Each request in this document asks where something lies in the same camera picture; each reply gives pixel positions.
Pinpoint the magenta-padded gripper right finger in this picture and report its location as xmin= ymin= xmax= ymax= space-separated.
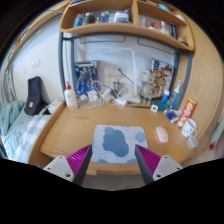
xmin=134 ymin=143 xmax=184 ymax=185

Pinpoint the black pen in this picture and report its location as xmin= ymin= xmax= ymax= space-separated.
xmin=129 ymin=104 xmax=151 ymax=109

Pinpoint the white charger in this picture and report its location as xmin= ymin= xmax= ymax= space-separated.
xmin=101 ymin=87 xmax=116 ymax=103
xmin=87 ymin=89 xmax=98 ymax=102

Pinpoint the blue tissue pack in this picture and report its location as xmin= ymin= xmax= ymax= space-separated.
xmin=164 ymin=108 xmax=183 ymax=124

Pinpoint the white bottle with red cap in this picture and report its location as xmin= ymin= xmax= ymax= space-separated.
xmin=64 ymin=81 xmax=79 ymax=111

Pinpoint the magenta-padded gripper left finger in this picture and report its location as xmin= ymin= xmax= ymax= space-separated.
xmin=43 ymin=143 xmax=93 ymax=187

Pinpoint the wooden shelf unit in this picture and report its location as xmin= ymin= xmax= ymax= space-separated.
xmin=59 ymin=0 xmax=195 ymax=52

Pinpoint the grey metal bed rail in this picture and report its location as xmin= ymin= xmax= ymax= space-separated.
xmin=0 ymin=69 xmax=16 ymax=111

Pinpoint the white blue-blotched mouse pad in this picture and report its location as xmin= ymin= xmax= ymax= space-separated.
xmin=90 ymin=124 xmax=149 ymax=164

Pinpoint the white desk lamp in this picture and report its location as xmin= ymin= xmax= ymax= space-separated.
xmin=96 ymin=46 xmax=143 ymax=104

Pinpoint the clear glass jar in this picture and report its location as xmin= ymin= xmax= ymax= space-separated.
xmin=113 ymin=81 xmax=124 ymax=96

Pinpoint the blue model kit box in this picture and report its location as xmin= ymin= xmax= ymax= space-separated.
xmin=74 ymin=60 xmax=101 ymax=97

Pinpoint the blue spray bottle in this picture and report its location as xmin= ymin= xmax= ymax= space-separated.
xmin=169 ymin=79 xmax=183 ymax=111

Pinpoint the plaid blanket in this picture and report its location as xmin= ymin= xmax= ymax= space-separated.
xmin=13 ymin=114 xmax=51 ymax=164

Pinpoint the pink computer mouse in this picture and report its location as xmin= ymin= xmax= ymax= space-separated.
xmin=155 ymin=126 xmax=170 ymax=144

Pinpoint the grey metal shelf frame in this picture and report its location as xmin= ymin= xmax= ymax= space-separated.
xmin=58 ymin=31 xmax=194 ymax=111

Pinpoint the red chips can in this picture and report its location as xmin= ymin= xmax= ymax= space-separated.
xmin=176 ymin=97 xmax=198 ymax=129

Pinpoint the white mug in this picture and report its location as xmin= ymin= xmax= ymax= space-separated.
xmin=181 ymin=118 xmax=198 ymax=138

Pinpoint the black backpack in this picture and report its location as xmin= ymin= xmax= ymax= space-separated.
xmin=23 ymin=76 xmax=46 ymax=117

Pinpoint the wooden robot figure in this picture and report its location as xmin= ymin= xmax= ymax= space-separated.
xmin=143 ymin=71 xmax=164 ymax=101

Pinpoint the white power strip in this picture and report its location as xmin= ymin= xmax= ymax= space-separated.
xmin=113 ymin=96 xmax=128 ymax=107

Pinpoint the white wall switch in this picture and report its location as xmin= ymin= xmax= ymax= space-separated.
xmin=31 ymin=59 xmax=42 ymax=69

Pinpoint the teal blanket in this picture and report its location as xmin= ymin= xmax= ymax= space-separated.
xmin=0 ymin=99 xmax=26 ymax=138

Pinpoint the teal round tin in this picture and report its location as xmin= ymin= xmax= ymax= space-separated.
xmin=151 ymin=98 xmax=168 ymax=112

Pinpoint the colourful picture box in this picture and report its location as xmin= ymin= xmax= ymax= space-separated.
xmin=149 ymin=59 xmax=174 ymax=98

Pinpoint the small frosted cup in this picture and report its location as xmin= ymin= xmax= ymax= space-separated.
xmin=186 ymin=134 xmax=200 ymax=150

